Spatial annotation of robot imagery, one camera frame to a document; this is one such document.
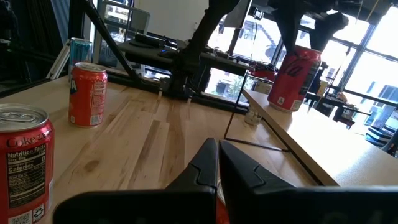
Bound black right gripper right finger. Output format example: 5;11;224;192
219;139;398;224

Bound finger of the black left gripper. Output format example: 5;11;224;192
310;12;349;52
272;9;301;52

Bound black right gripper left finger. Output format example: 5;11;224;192
52;138;218;224

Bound red Coke Zero can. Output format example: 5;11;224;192
267;45;323;113
0;103;56;224

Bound blue silver Red Bull can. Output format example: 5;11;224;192
68;37;93;82

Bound black computer mouse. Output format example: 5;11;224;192
157;48;178;59

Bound black keyboard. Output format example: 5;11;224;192
133;33;168;48

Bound white angled metal profile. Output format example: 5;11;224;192
45;39;72;80

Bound wooden shelf black wire legs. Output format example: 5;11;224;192
223;73;398;188

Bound black aluminium table frame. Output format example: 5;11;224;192
68;0;249;114

